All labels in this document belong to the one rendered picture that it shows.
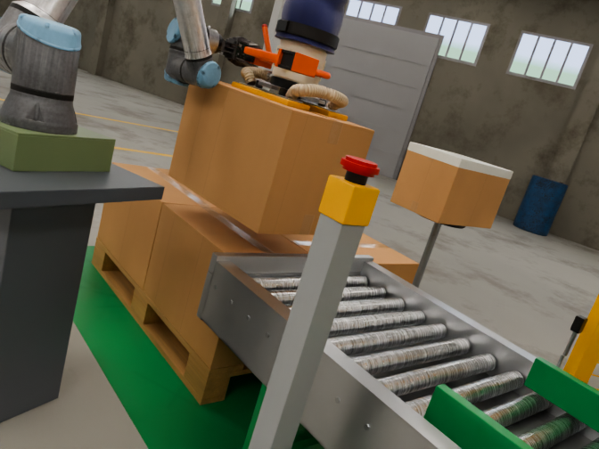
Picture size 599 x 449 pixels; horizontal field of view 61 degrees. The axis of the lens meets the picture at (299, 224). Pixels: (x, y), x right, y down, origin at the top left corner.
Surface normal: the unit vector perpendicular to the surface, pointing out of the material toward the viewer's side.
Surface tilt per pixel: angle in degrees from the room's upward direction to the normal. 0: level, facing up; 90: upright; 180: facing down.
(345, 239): 90
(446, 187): 90
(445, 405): 90
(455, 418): 90
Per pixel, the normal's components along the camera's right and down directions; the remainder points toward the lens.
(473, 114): -0.47, 0.09
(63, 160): 0.84, 0.36
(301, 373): 0.61, 0.36
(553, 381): -0.75, -0.05
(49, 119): 0.67, -0.01
